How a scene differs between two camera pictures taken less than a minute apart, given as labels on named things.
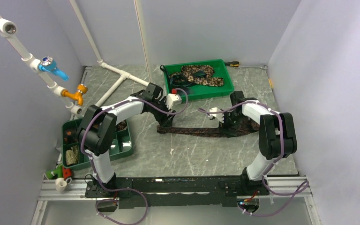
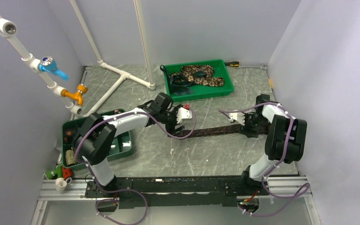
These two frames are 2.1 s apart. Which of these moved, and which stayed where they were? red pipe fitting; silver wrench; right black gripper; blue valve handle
Moved: right black gripper
Stayed: silver wrench; blue valve handle; red pipe fitting
